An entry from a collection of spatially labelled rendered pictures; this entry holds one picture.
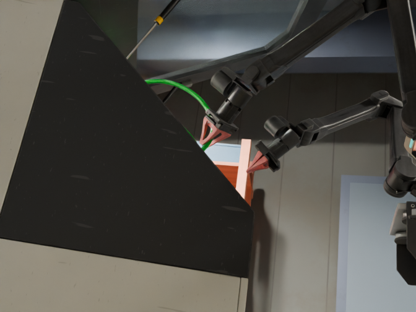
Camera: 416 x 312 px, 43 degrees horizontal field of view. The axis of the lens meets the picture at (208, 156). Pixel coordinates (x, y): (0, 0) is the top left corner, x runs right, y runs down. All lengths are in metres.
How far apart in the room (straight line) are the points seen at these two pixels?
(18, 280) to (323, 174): 3.37
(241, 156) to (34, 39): 2.45
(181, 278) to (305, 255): 2.96
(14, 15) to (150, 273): 0.76
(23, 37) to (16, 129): 0.26
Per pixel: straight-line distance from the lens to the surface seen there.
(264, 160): 1.71
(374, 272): 4.07
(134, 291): 1.22
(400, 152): 1.88
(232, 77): 1.55
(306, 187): 4.30
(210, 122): 1.53
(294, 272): 4.12
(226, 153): 3.81
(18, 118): 1.36
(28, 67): 1.43
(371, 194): 4.23
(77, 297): 1.22
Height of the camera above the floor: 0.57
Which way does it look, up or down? 22 degrees up
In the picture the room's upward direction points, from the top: 8 degrees clockwise
